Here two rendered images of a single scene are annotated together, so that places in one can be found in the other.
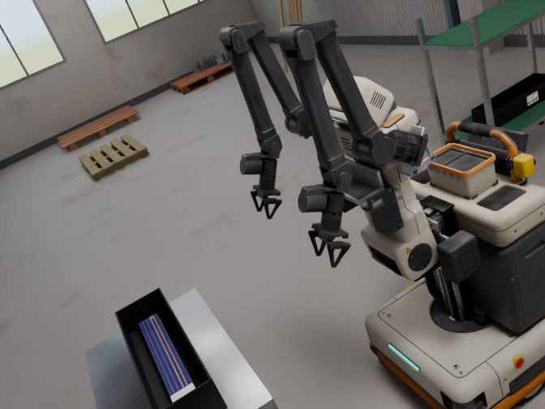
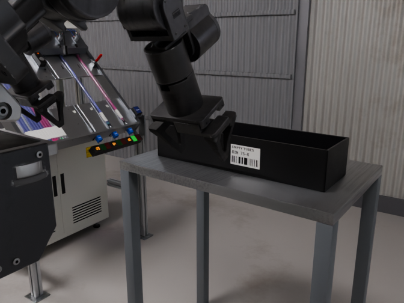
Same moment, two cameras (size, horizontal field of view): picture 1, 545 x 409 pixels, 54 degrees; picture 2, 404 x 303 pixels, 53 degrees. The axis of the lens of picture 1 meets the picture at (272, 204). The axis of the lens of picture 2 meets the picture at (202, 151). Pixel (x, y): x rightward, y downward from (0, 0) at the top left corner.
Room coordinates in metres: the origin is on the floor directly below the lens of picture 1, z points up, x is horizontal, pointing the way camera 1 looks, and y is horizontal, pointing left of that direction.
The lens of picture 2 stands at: (2.21, -0.35, 1.18)
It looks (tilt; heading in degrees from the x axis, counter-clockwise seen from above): 16 degrees down; 143
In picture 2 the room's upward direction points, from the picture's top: straight up
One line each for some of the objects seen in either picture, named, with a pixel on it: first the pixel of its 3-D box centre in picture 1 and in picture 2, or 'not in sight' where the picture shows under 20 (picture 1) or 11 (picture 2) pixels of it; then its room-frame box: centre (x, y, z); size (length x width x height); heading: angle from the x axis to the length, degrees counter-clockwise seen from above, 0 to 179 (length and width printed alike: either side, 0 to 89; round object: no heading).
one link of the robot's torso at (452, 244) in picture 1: (423, 256); not in sight; (1.55, -0.43, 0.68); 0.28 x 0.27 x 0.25; 17
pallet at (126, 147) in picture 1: (113, 156); not in sight; (6.70, 1.67, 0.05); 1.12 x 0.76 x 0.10; 21
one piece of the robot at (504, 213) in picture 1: (469, 236); not in sight; (1.68, -0.66, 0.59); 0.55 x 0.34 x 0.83; 17
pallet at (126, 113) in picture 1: (98, 128); not in sight; (8.53, 2.12, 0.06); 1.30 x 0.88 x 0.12; 109
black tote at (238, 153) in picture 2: (164, 354); (244, 147); (1.33, 0.48, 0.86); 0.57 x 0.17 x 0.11; 17
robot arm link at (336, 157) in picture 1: (317, 112); not in sight; (1.31, -0.20, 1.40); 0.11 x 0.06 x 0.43; 17
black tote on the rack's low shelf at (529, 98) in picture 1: (515, 100); not in sight; (3.05, -1.68, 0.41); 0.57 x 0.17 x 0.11; 108
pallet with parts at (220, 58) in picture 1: (202, 71); not in sight; (9.25, 0.27, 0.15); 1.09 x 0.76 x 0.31; 109
